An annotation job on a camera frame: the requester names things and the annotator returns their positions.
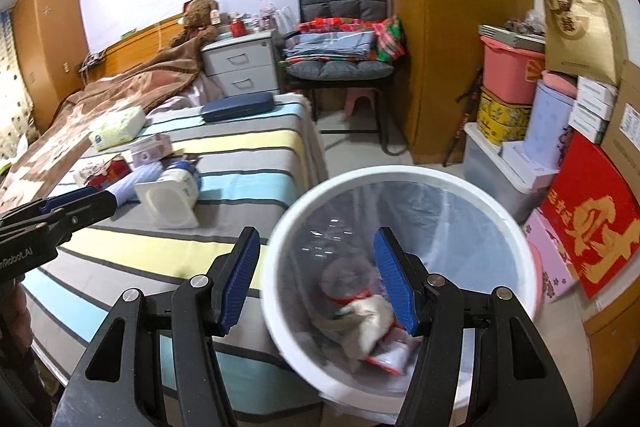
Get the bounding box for blue white plastic cup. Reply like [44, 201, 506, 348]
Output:
[157, 158, 202, 202]

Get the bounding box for small printed drink carton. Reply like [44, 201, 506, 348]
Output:
[129, 133, 172, 168]

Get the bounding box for wooden headboard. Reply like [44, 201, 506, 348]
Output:
[75, 12, 188, 82]

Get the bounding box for small white box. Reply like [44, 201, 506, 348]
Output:
[567, 114, 611, 144]
[570, 99, 613, 124]
[575, 76, 618, 105]

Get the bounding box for grey drawer nightstand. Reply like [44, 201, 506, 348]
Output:
[201, 29, 281, 98]

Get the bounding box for pale bed sheet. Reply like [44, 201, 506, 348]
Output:
[145, 72, 226, 115]

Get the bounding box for brown patterned blanket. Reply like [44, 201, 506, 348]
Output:
[0, 39, 206, 208]

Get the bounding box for dark blue glasses case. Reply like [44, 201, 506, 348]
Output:
[200, 93, 276, 124]

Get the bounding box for pink round stool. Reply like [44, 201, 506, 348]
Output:
[529, 239, 544, 308]

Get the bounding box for clear storage bin white lid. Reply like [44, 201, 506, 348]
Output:
[462, 122, 556, 225]

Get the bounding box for white flat box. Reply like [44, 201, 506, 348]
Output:
[500, 139, 558, 188]

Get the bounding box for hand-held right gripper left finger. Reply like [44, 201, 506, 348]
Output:
[52, 226, 262, 427]

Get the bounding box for yellow patterned box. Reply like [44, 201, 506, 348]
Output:
[475, 87, 533, 145]

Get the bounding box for beige paper cup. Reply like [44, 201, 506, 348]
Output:
[332, 294, 398, 360]

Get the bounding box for heart print curtain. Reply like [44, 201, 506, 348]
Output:
[0, 9, 43, 178]

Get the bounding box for pink storage bin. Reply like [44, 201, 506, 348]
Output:
[480, 36, 547, 104]

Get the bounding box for gold paper bag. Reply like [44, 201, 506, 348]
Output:
[537, 0, 628, 88]

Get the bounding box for folded clothes pile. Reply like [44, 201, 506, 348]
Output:
[299, 16, 403, 62]

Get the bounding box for folded blue cloth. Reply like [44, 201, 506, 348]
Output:
[284, 31, 376, 60]

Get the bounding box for low wooden cabinet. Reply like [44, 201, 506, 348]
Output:
[585, 297, 640, 408]

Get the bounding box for lavender cylindrical box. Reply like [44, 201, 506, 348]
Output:
[522, 69, 578, 170]

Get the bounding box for red gold gift box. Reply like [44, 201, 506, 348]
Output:
[540, 132, 640, 300]

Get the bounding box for wooden wardrobe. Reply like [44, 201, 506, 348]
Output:
[367, 0, 536, 165]

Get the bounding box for white round trash bin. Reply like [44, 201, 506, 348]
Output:
[261, 164, 543, 408]

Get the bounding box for small pink plastic stool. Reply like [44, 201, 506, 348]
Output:
[345, 89, 378, 115]

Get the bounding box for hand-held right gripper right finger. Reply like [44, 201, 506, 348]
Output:
[372, 227, 576, 427]

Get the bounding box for white plastic bag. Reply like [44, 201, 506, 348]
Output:
[277, 4, 301, 32]

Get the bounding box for grey seat cushion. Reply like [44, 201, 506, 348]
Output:
[285, 57, 396, 82]

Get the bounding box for crushed white red-print paper cup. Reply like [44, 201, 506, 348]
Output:
[75, 158, 132, 190]

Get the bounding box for pink floral box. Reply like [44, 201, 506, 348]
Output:
[522, 209, 581, 303]

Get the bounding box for white plastic container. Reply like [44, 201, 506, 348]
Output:
[134, 172, 201, 230]

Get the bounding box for green white tissue pack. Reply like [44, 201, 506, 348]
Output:
[89, 106, 147, 152]

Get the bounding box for cardboard box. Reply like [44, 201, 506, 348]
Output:
[600, 59, 640, 168]

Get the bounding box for small pink cosmetic bottles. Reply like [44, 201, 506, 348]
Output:
[257, 4, 281, 30]

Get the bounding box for white foam net sleeve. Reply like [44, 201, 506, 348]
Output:
[107, 162, 166, 206]

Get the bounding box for black folding stick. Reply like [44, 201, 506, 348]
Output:
[442, 64, 483, 168]

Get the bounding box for tall wooden cabinet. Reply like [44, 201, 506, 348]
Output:
[11, 0, 91, 132]

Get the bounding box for clear bottle red label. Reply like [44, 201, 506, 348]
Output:
[320, 257, 386, 308]

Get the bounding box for brown teddy bear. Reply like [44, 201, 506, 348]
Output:
[170, 0, 221, 48]

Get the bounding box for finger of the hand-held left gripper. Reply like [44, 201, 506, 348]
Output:
[35, 191, 119, 250]
[0, 187, 101, 228]

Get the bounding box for grey flat box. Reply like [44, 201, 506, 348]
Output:
[477, 22, 547, 54]

